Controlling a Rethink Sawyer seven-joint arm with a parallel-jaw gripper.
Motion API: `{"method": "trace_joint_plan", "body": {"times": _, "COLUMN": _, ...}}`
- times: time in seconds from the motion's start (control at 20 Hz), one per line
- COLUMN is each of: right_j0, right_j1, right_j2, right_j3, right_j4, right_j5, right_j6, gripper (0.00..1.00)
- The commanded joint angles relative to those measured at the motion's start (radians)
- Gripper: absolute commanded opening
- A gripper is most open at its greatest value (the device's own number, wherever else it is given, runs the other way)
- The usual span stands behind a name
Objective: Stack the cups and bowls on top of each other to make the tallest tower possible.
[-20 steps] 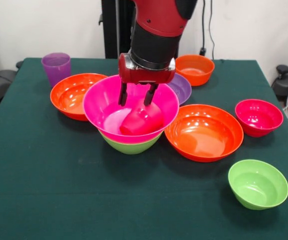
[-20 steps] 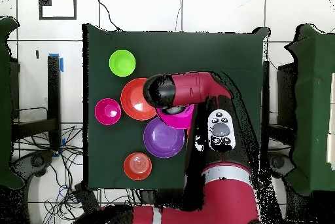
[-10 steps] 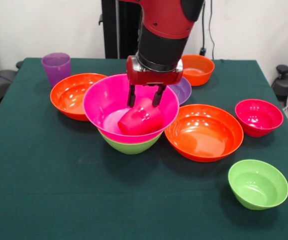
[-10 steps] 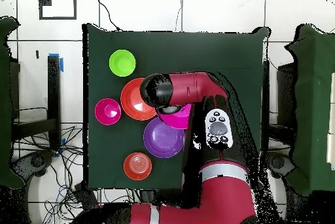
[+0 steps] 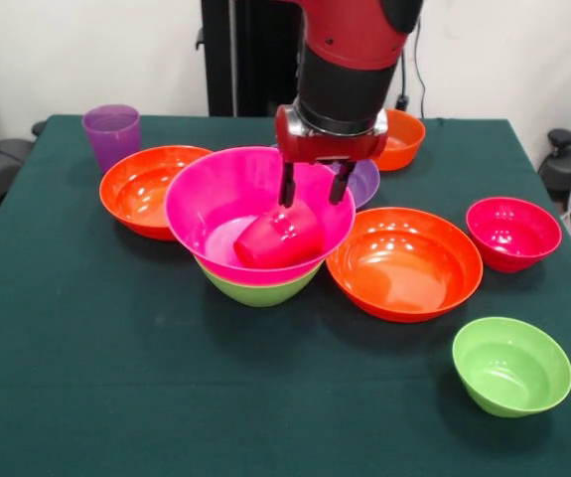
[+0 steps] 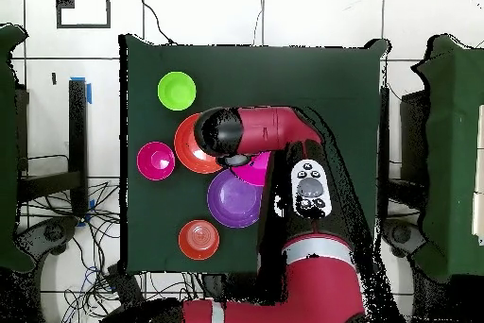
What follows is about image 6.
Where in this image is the tangle of floor cables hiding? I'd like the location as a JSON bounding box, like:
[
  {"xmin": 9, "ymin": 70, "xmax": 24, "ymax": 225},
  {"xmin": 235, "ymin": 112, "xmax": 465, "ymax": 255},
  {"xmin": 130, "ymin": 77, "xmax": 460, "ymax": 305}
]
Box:
[{"xmin": 18, "ymin": 180, "xmax": 205, "ymax": 323}]

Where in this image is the green cloth covered table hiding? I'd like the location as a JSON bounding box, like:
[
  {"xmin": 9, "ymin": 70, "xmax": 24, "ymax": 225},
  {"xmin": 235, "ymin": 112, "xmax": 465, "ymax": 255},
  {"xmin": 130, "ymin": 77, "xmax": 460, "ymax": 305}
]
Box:
[
  {"xmin": 0, "ymin": 23, "xmax": 36, "ymax": 274},
  {"xmin": 410, "ymin": 33, "xmax": 484, "ymax": 282}
]

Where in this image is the black metal stand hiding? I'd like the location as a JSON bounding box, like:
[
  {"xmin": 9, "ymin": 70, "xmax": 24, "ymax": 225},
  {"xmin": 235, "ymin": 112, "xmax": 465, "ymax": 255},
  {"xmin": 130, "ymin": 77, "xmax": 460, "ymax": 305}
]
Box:
[
  {"xmin": 377, "ymin": 86, "xmax": 430, "ymax": 222},
  {"xmin": 16, "ymin": 79, "xmax": 89, "ymax": 218}
]

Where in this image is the purple bowl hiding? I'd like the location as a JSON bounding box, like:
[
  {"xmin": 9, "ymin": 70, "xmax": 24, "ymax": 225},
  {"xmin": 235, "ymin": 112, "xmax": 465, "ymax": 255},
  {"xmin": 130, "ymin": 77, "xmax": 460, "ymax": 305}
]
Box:
[{"xmin": 206, "ymin": 168, "xmax": 266, "ymax": 229}]

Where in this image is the small orange bowl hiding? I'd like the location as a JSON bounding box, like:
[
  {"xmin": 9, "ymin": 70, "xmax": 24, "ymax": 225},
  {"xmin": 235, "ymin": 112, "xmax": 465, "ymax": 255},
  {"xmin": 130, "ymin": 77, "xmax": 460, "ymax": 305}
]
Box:
[{"xmin": 178, "ymin": 219, "xmax": 221, "ymax": 262}]

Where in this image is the dark green tablecloth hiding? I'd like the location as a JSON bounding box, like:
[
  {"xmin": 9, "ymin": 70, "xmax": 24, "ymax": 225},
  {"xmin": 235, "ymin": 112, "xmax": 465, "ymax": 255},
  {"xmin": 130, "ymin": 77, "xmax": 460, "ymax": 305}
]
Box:
[{"xmin": 119, "ymin": 33, "xmax": 390, "ymax": 277}]

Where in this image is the gray pedestal leg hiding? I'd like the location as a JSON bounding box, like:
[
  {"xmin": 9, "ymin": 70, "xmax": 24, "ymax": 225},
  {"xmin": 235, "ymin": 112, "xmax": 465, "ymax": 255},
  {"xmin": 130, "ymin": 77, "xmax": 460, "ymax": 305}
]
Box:
[
  {"xmin": 381, "ymin": 218, "xmax": 428, "ymax": 258},
  {"xmin": 14, "ymin": 215, "xmax": 80, "ymax": 264}
]

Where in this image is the large orange bowl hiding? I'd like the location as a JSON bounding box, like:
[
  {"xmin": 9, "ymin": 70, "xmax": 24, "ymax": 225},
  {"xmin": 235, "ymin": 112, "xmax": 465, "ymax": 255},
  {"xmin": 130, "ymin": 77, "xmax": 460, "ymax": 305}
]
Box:
[{"xmin": 173, "ymin": 112, "xmax": 224, "ymax": 176}]

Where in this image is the blue tape strip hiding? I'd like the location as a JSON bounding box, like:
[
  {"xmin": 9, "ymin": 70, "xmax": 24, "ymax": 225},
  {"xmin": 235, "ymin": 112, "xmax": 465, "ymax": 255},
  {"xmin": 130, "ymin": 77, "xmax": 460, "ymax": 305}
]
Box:
[
  {"xmin": 70, "ymin": 76, "xmax": 93, "ymax": 105},
  {"xmin": 77, "ymin": 198, "xmax": 96, "ymax": 228}
]

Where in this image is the small red bowl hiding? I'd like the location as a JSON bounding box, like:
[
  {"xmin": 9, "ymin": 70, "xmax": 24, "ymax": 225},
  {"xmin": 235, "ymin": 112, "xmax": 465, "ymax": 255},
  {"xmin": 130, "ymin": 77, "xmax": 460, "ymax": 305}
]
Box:
[{"xmin": 136, "ymin": 141, "xmax": 177, "ymax": 181}]

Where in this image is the large pink bowl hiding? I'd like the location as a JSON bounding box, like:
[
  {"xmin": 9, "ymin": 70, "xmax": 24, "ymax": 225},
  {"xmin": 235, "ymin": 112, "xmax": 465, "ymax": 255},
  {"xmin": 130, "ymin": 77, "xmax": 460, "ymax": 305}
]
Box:
[{"xmin": 231, "ymin": 150, "xmax": 272, "ymax": 187}]

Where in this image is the black tape square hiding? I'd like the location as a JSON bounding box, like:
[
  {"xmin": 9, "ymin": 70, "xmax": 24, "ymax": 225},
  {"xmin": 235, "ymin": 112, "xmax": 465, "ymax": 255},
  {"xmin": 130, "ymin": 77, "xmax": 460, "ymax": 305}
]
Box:
[{"xmin": 55, "ymin": 0, "xmax": 112, "ymax": 30}]

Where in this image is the small green bowl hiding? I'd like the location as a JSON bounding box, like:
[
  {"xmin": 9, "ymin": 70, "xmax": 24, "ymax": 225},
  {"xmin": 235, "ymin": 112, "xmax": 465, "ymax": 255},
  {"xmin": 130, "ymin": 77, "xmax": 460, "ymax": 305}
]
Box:
[{"xmin": 157, "ymin": 70, "xmax": 198, "ymax": 111}]

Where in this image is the black floor cable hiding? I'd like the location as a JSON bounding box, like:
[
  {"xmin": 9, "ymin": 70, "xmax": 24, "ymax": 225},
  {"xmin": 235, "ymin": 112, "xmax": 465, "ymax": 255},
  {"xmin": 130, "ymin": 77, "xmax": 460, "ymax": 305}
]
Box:
[{"xmin": 135, "ymin": 0, "xmax": 178, "ymax": 46}]

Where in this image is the black power box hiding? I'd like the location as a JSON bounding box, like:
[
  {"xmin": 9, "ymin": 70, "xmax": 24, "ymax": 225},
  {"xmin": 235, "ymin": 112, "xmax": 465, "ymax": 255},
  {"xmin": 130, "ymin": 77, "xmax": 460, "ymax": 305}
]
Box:
[{"xmin": 105, "ymin": 263, "xmax": 147, "ymax": 303}]

